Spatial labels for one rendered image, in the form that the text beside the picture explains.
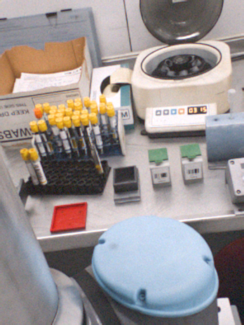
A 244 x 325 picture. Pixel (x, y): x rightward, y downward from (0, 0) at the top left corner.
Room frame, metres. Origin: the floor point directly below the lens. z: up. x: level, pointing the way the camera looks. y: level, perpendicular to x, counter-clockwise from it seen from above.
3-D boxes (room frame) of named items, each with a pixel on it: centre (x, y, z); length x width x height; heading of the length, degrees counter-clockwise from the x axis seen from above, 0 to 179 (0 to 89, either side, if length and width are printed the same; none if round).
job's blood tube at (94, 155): (0.68, 0.06, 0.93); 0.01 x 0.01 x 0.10; 72
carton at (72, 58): (1.02, 0.17, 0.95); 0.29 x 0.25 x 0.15; 174
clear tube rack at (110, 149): (0.81, 0.09, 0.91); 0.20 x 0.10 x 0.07; 84
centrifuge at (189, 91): (0.92, -0.18, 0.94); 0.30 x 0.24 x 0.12; 165
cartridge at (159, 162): (0.64, -0.07, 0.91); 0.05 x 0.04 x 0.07; 174
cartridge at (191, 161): (0.64, -0.13, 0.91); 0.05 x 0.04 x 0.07; 174
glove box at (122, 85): (0.98, -0.01, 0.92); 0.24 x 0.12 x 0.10; 174
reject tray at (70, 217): (0.59, 0.13, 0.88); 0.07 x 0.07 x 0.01; 84
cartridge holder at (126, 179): (0.64, 0.00, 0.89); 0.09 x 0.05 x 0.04; 174
